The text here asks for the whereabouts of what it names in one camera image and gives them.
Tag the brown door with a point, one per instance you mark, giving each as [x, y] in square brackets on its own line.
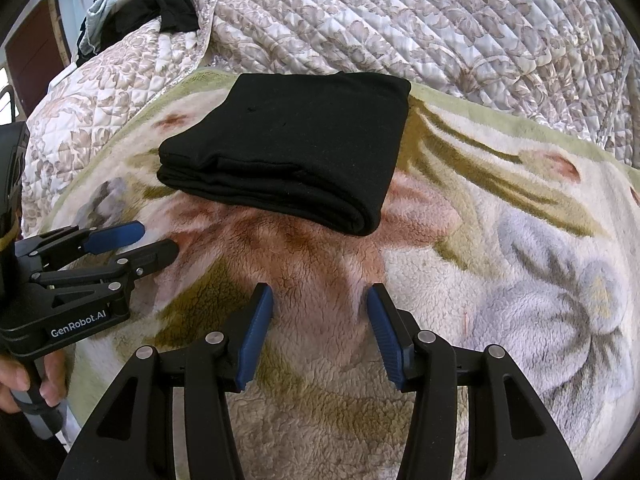
[35, 60]

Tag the black cloth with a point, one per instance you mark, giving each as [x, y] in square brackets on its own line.
[172, 7]

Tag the person's left hand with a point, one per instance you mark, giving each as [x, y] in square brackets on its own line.
[50, 375]

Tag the floral satin quilt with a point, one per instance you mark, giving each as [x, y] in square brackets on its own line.
[125, 75]

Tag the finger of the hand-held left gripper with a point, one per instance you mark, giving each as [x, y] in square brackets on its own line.
[116, 236]
[150, 256]

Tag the grey blue cloth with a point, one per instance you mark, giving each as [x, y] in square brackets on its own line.
[102, 20]

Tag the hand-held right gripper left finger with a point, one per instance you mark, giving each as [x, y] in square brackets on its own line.
[254, 345]

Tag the black pants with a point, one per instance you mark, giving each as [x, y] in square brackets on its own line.
[300, 135]

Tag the diamond quilted bedspread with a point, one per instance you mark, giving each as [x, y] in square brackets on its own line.
[400, 20]

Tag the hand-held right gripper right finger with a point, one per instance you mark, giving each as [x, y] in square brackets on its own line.
[387, 342]

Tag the floral fleece blanket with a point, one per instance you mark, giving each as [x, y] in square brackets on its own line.
[500, 285]

